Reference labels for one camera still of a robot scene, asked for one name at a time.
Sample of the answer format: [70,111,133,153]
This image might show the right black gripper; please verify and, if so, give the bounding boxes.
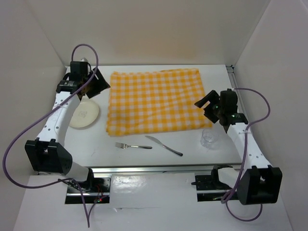
[194,90,224,124]

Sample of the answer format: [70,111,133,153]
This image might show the yellow white checkered cloth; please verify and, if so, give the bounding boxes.
[106,68,212,137]

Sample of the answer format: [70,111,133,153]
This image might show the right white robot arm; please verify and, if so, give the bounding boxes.
[194,89,282,205]

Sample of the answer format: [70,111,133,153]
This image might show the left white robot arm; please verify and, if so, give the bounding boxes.
[25,59,110,192]

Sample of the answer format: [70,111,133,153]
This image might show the cream round plate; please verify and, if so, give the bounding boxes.
[69,99,100,128]

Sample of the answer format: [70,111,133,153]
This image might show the clear plastic cup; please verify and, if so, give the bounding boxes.
[200,129,219,149]

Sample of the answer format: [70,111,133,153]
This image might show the silver table knife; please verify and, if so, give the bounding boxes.
[145,135,183,157]

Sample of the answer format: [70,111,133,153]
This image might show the silver fork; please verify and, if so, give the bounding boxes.
[115,142,152,149]

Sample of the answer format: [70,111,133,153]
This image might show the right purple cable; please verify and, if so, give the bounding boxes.
[220,88,272,221]

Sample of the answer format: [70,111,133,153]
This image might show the purple cable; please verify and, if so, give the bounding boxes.
[2,43,100,228]
[220,88,272,221]

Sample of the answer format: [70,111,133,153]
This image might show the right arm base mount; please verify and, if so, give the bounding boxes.
[191,168,231,202]

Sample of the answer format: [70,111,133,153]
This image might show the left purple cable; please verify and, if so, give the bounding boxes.
[2,43,100,228]

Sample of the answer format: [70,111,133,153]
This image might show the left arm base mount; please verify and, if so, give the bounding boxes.
[64,176,111,205]

